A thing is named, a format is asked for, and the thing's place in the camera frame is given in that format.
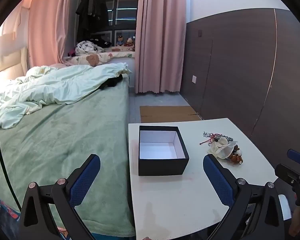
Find pale green duvet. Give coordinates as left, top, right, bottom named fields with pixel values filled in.
left=0, top=62, right=133, bottom=130

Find black and white patterned cloth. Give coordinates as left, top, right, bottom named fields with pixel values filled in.
left=75, top=41, right=104, bottom=55

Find black cable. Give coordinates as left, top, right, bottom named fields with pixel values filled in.
left=0, top=100, right=22, bottom=210

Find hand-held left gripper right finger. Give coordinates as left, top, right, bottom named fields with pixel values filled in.
left=203, top=154, right=285, bottom=240

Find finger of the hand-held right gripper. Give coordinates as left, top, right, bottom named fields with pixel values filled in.
left=287, top=149, right=300, bottom=165

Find person's right forearm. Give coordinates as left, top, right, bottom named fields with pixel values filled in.
left=289, top=200, right=300, bottom=237

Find black plush toy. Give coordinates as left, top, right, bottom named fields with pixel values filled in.
left=90, top=38, right=112, bottom=48

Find flat cardboard sheet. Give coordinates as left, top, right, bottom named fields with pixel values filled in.
left=139, top=105, right=202, bottom=123

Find brown bead bracelet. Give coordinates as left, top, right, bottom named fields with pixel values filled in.
left=227, top=145, right=243, bottom=165

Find red string bracelet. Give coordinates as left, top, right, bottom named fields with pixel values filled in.
left=199, top=134, right=222, bottom=145

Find pink curtain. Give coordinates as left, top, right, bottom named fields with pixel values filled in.
left=27, top=0, right=74, bottom=68
left=135, top=0, right=187, bottom=94

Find green bed blanket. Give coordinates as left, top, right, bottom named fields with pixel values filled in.
left=0, top=80, right=135, bottom=237

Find hanging dark clothes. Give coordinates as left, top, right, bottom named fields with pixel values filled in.
left=76, top=0, right=109, bottom=43

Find cream bed headboard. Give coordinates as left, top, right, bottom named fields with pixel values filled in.
left=0, top=46, right=29, bottom=77

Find bear-print blanket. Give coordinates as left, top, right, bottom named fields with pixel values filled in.
left=62, top=51, right=137, bottom=67

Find black box white inside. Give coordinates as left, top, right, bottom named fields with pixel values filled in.
left=138, top=126, right=190, bottom=176

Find dark window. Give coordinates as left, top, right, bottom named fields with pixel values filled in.
left=99, top=0, right=139, bottom=34

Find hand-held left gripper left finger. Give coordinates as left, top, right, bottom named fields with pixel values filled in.
left=17, top=154, right=101, bottom=240

